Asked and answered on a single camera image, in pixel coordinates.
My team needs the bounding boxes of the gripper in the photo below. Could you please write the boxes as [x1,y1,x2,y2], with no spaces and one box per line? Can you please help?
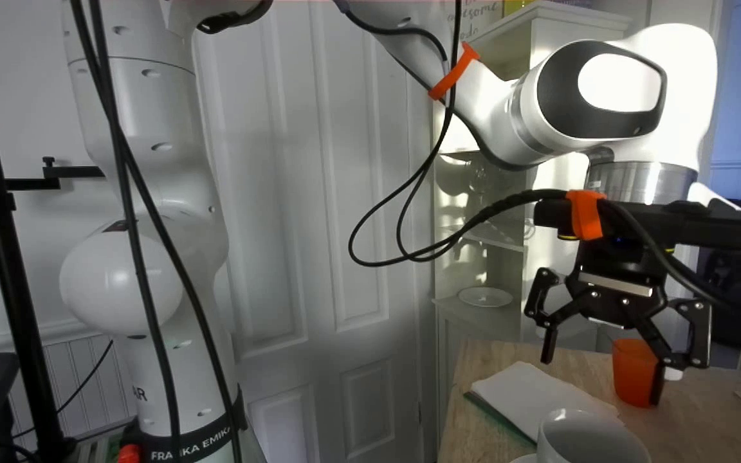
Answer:
[524,243,713,406]

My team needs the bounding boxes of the white mug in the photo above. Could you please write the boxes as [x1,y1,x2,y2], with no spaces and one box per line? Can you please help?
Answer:
[536,408,652,463]

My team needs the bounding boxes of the orange plastic cup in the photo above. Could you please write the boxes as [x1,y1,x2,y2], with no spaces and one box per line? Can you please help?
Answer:
[611,338,664,408]

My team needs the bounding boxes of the white notebook with green edge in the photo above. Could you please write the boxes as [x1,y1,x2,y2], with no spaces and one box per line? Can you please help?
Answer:
[463,361,620,448]

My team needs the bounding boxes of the white shelf cabinet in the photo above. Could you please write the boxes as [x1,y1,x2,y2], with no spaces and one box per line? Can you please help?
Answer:
[431,0,653,463]

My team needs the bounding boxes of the clear glass dish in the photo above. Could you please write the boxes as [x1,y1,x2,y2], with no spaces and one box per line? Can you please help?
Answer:
[457,286,514,309]

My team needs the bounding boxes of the white panelled door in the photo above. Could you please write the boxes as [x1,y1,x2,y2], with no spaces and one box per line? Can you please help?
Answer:
[192,0,437,463]

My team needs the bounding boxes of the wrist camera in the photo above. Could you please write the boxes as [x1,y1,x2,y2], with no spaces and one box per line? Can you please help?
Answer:
[533,198,741,255]

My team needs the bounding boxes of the wall sign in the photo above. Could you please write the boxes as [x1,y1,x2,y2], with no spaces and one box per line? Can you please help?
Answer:
[459,0,506,41]

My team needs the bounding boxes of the black cable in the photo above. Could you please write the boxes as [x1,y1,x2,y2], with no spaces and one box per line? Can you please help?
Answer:
[54,339,115,420]

